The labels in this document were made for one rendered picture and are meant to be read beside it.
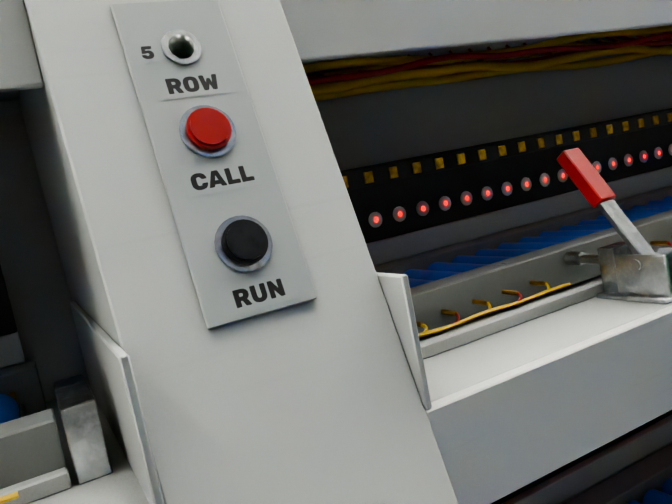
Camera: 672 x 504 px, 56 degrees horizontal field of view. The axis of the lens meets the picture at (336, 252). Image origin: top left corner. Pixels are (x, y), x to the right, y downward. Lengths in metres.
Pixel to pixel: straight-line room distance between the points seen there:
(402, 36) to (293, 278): 0.14
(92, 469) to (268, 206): 0.11
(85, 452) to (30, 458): 0.02
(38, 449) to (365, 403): 0.12
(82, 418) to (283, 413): 0.07
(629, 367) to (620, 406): 0.02
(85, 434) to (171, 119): 0.11
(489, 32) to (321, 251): 0.16
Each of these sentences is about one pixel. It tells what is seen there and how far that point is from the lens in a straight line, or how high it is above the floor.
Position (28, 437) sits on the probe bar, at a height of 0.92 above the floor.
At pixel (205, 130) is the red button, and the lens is 0.23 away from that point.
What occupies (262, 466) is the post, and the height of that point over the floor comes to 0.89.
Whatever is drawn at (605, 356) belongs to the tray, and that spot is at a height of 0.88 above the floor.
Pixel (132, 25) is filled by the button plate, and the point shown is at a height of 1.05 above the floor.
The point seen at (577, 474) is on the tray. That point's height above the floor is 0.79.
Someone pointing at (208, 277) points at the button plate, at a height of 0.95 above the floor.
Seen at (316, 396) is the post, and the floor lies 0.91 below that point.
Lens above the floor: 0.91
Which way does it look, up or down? 10 degrees up
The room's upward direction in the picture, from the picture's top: 19 degrees counter-clockwise
